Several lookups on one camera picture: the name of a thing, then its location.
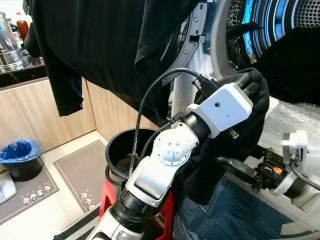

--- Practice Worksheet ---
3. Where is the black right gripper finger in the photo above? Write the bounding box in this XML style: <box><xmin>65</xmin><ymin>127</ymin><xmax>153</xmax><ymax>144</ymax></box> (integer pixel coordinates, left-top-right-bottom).
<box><xmin>216</xmin><ymin>156</ymin><xmax>258</xmax><ymax>183</ymax></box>

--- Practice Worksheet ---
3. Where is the black garment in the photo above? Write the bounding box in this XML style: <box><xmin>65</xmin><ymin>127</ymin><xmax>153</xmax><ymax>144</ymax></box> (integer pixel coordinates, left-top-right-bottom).
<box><xmin>174</xmin><ymin>67</ymin><xmax>271</xmax><ymax>207</ymax></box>

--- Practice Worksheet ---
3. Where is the black clothes pile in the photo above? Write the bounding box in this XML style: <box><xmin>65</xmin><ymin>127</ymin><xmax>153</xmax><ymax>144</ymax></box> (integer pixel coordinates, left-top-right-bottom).
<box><xmin>249</xmin><ymin>26</ymin><xmax>320</xmax><ymax>107</ymax></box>

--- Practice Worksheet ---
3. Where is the blue denim cloth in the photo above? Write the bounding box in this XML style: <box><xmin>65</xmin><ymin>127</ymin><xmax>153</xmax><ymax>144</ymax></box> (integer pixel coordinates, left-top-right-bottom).
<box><xmin>175</xmin><ymin>174</ymin><xmax>320</xmax><ymax>240</ymax></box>

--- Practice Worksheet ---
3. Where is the round silver washer door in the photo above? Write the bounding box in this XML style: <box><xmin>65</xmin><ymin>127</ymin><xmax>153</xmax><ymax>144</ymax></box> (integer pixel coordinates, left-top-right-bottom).
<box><xmin>160</xmin><ymin>0</ymin><xmax>210</xmax><ymax>87</ymax></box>

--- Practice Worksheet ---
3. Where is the clear bubble wrap sheet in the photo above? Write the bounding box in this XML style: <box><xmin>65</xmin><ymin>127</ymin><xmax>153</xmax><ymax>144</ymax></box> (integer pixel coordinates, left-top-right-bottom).
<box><xmin>259</xmin><ymin>99</ymin><xmax>320</xmax><ymax>153</ymax></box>

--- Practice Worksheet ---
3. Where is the black plastic bucket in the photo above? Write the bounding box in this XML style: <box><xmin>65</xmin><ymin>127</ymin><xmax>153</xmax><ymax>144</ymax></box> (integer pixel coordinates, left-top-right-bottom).
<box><xmin>104</xmin><ymin>128</ymin><xmax>162</xmax><ymax>187</ymax></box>

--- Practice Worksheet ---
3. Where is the red plastic stool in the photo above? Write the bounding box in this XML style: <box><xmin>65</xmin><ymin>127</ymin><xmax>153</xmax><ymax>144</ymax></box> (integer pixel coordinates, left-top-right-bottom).
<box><xmin>98</xmin><ymin>177</ymin><xmax>176</xmax><ymax>240</ymax></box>

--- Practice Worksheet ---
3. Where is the black hanging T-shirt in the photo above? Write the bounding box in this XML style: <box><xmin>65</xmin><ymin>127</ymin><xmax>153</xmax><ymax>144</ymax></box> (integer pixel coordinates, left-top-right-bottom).
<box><xmin>22</xmin><ymin>0</ymin><xmax>211</xmax><ymax>127</ymax></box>

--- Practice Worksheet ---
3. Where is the grey floor mat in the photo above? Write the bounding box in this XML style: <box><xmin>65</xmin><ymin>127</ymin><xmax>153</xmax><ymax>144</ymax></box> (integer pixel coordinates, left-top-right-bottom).
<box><xmin>52</xmin><ymin>140</ymin><xmax>109</xmax><ymax>214</ymax></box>
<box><xmin>0</xmin><ymin>165</ymin><xmax>60</xmax><ymax>226</ymax></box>

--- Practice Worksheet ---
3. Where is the black countertop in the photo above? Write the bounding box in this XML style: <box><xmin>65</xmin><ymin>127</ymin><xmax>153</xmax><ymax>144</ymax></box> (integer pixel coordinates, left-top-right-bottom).
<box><xmin>0</xmin><ymin>56</ymin><xmax>49</xmax><ymax>92</ymax></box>

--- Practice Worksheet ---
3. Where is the red bottle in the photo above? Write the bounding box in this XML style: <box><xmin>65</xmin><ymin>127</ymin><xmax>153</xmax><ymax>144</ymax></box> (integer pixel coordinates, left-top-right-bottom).
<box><xmin>16</xmin><ymin>20</ymin><xmax>30</xmax><ymax>45</ymax></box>

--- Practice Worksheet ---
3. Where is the black bin with blue bag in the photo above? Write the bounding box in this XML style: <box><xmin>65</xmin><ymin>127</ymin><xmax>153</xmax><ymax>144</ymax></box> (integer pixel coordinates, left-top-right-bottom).
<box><xmin>0</xmin><ymin>138</ymin><xmax>45</xmax><ymax>182</ymax></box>

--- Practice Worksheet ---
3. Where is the steel kettle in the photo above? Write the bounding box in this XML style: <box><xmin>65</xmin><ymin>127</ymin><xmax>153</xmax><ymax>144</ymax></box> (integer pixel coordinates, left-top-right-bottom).
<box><xmin>0</xmin><ymin>12</ymin><xmax>29</xmax><ymax>72</ymax></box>

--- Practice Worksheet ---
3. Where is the white flat object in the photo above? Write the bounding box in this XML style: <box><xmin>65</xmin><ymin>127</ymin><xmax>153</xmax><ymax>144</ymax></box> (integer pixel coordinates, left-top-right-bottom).
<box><xmin>0</xmin><ymin>172</ymin><xmax>17</xmax><ymax>205</ymax></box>

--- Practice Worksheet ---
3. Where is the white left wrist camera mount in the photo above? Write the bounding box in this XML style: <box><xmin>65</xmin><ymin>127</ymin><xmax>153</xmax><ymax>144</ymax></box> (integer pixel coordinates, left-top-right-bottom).
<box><xmin>186</xmin><ymin>82</ymin><xmax>254</xmax><ymax>139</ymax></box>

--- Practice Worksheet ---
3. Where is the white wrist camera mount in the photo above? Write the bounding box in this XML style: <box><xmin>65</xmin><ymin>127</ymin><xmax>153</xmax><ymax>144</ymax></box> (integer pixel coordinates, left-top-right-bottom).
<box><xmin>186</xmin><ymin>82</ymin><xmax>254</xmax><ymax>139</ymax></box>
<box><xmin>281</xmin><ymin>130</ymin><xmax>310</xmax><ymax>167</ymax></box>

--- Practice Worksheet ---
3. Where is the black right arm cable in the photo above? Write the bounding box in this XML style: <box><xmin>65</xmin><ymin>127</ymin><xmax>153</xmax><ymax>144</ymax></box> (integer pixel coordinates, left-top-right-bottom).
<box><xmin>289</xmin><ymin>161</ymin><xmax>320</xmax><ymax>192</ymax></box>

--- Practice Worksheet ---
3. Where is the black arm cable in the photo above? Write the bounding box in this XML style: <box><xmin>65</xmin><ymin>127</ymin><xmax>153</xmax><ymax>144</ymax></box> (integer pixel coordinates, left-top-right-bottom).
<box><xmin>128</xmin><ymin>67</ymin><xmax>218</xmax><ymax>177</ymax></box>
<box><xmin>289</xmin><ymin>161</ymin><xmax>320</xmax><ymax>192</ymax></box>

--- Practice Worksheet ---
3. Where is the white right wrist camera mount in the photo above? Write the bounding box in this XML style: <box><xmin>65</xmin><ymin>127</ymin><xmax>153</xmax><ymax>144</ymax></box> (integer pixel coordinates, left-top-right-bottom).
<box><xmin>281</xmin><ymin>130</ymin><xmax>310</xmax><ymax>167</ymax></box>

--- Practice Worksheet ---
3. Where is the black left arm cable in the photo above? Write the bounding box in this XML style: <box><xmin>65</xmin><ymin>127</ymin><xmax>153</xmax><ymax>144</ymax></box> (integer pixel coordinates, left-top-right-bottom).
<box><xmin>128</xmin><ymin>67</ymin><xmax>218</xmax><ymax>177</ymax></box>

